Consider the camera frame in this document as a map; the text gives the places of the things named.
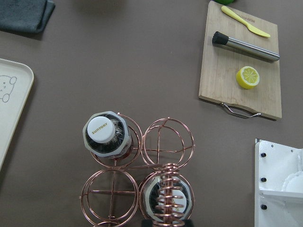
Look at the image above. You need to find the tea bottle white cap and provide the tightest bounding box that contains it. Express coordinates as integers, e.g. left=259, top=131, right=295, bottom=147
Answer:
left=82, top=111, right=132, bottom=159

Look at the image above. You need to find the tea bottle middle slot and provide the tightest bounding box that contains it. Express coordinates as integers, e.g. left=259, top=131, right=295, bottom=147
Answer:
left=139, top=175, right=194, bottom=221

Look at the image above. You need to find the bamboo cutting board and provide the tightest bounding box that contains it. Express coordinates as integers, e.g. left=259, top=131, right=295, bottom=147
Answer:
left=199, top=1, right=282, bottom=119

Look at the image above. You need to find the steel muddler black tip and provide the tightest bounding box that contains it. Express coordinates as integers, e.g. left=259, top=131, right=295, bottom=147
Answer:
left=212, top=31, right=280, bottom=62

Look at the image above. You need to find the half lemon slice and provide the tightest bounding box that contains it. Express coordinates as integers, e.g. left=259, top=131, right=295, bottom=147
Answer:
left=236, top=66, right=260, bottom=89

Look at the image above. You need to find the yellow plastic knife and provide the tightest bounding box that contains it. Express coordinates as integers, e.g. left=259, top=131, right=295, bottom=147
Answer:
left=221, top=6, right=271, bottom=37

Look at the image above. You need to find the green lime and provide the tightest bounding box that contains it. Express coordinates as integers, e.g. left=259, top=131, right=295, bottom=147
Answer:
left=214, top=0, right=235, bottom=5

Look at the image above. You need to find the cream rabbit tray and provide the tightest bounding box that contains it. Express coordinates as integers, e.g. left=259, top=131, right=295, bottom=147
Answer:
left=0, top=59, right=34, bottom=165

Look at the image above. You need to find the grey folded cloth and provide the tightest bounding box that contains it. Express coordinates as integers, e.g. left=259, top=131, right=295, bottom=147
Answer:
left=0, top=0, right=55, bottom=34

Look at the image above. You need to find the copper wire bottle basket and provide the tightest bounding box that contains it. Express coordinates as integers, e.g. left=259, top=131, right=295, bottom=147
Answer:
left=80, top=113, right=195, bottom=227

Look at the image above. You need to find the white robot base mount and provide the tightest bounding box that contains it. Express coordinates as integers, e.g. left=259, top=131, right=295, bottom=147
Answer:
left=254, top=139, right=303, bottom=227

